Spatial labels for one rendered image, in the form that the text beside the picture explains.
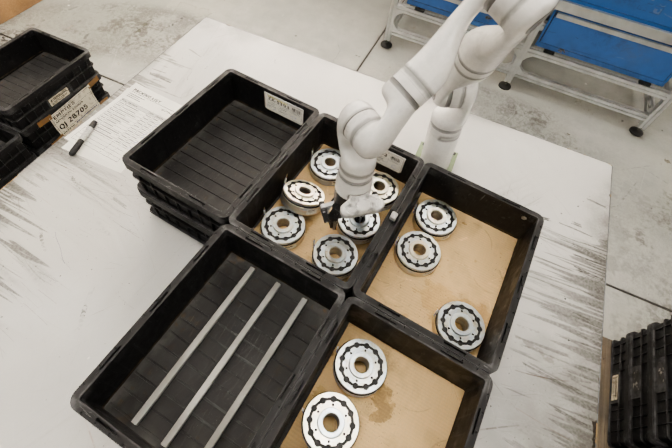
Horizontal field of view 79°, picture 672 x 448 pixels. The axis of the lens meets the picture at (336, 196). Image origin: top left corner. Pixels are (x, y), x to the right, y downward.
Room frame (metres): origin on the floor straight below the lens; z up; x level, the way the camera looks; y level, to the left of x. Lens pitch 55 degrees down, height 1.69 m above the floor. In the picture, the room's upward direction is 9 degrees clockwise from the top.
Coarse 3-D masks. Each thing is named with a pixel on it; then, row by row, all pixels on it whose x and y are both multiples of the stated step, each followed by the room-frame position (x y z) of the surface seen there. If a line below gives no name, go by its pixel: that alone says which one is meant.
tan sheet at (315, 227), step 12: (324, 144) 0.77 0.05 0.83; (312, 180) 0.64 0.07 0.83; (396, 180) 0.68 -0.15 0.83; (324, 192) 0.60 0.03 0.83; (276, 204) 0.55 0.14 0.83; (312, 216) 0.53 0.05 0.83; (384, 216) 0.56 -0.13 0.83; (312, 228) 0.49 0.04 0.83; (324, 228) 0.50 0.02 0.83; (336, 228) 0.50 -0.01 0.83; (312, 240) 0.46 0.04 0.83; (300, 252) 0.43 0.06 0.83; (360, 252) 0.45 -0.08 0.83
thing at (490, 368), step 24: (432, 168) 0.66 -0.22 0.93; (408, 192) 0.57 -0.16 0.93; (480, 192) 0.61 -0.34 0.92; (384, 240) 0.43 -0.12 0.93; (528, 264) 0.43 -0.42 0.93; (360, 288) 0.32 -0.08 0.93; (384, 312) 0.28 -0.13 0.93; (432, 336) 0.25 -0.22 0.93; (504, 336) 0.27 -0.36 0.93; (480, 360) 0.22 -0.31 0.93
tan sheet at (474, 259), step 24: (456, 216) 0.59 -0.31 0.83; (456, 240) 0.52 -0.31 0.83; (480, 240) 0.53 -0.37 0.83; (504, 240) 0.54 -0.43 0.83; (384, 264) 0.43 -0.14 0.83; (456, 264) 0.46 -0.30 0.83; (480, 264) 0.47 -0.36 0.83; (504, 264) 0.48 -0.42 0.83; (384, 288) 0.37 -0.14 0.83; (408, 288) 0.38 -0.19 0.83; (432, 288) 0.39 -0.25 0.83; (456, 288) 0.40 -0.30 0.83; (480, 288) 0.41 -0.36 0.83; (408, 312) 0.32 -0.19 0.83; (432, 312) 0.33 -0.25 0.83; (480, 312) 0.35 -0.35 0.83
